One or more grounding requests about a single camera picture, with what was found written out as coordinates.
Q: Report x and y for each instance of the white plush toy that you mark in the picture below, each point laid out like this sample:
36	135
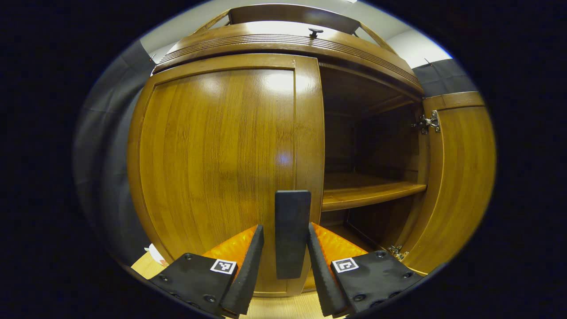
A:
155	254

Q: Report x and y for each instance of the metal door hinge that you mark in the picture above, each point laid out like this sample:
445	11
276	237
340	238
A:
429	122
398	252

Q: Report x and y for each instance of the wooden inner shelf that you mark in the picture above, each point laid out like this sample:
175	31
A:
367	190

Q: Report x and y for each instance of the black drawer knob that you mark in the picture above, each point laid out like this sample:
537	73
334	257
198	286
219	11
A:
315	32

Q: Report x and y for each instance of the wooden cabinet door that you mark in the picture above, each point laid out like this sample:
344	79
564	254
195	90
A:
460	177
212	155

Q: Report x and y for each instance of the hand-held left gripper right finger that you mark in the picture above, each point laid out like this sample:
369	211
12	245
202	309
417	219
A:
323	279

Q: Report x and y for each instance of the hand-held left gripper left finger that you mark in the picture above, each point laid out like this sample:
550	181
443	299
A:
248	274

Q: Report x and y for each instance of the wooden double-door shoe cabinet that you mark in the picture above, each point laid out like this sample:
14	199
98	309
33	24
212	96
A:
288	42

